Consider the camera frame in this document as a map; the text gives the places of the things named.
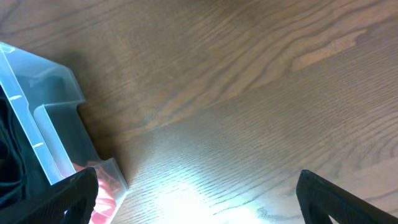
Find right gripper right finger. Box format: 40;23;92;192
296;170;397;224

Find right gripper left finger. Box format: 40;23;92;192
1;167;99;223

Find pink cloth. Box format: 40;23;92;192
73;159;127;224

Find black garment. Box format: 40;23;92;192
1;91;50;209

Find clear plastic storage bin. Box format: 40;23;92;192
0;41;129;224

